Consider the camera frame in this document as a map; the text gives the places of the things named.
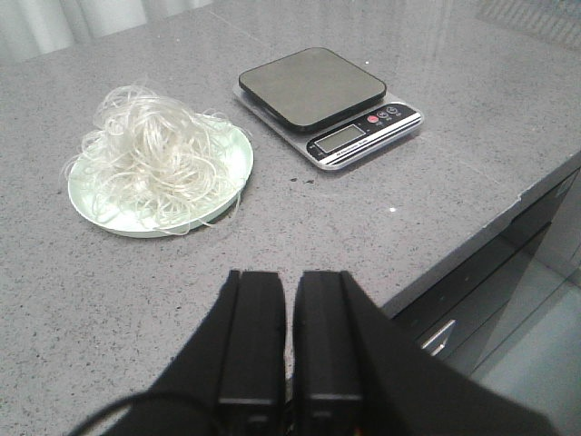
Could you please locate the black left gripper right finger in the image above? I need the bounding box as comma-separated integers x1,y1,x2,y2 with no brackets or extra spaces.
293,272,557,435

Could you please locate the metal cabinet handle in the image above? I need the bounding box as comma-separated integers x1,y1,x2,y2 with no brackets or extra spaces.
421,319,457,356

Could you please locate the white curtain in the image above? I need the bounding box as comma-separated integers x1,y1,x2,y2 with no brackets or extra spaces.
1,0,210,65

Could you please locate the light green plate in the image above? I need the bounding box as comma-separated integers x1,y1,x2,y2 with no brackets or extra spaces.
67,115,254,239

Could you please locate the dark cabinet front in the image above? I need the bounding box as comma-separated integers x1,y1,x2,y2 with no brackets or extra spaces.
394,171,580,375

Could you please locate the white vermicelli bundle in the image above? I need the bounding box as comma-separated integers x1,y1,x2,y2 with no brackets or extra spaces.
62,84,254,238

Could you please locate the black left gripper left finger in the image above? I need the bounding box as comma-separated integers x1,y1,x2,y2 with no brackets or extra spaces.
107,271,286,435

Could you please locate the digital kitchen scale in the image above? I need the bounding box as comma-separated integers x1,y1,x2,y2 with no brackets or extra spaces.
233,47,424,172

